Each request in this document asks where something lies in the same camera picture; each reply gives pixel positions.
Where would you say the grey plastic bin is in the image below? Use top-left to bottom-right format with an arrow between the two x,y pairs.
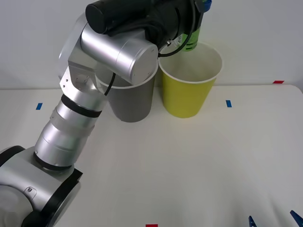
96,68 -> 157,123

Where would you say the yellow-green plastic bin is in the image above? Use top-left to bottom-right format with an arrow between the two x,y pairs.
158,42 -> 223,119

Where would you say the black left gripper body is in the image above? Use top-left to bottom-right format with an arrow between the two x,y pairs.
143,0 -> 202,52

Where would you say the green plastic bottle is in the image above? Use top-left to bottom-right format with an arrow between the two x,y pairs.
174,10 -> 202,52

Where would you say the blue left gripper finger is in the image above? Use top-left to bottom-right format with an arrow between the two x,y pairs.
197,0 -> 212,13

